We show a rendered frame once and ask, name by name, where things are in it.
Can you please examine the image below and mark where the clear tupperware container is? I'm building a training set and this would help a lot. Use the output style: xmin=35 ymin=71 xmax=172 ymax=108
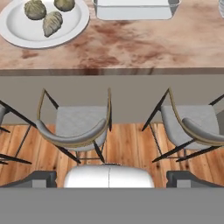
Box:
xmin=92 ymin=0 xmax=181 ymax=21
xmin=218 ymin=0 xmax=224 ymax=18

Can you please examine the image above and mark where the grey padded bar stool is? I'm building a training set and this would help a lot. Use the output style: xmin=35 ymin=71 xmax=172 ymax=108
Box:
xmin=141 ymin=87 xmax=224 ymax=164
xmin=0 ymin=100 xmax=39 ymax=166
xmin=36 ymin=87 xmax=114 ymax=165

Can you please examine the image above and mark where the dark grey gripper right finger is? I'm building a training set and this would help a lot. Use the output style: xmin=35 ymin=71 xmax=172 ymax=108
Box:
xmin=165 ymin=171 xmax=223 ymax=189

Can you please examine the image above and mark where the olive grey dumpling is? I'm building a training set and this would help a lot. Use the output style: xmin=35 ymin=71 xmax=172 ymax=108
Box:
xmin=24 ymin=0 xmax=47 ymax=21
xmin=42 ymin=10 xmax=64 ymax=39
xmin=53 ymin=0 xmax=76 ymax=12

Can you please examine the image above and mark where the white round plate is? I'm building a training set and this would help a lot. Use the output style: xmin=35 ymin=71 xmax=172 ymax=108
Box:
xmin=0 ymin=0 xmax=91 ymax=50

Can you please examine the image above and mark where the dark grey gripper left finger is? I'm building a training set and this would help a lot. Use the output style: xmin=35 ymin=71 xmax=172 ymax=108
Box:
xmin=2 ymin=171 xmax=58 ymax=189

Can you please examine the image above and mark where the white rounded object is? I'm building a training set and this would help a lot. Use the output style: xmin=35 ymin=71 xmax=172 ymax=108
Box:
xmin=63 ymin=164 xmax=156 ymax=189

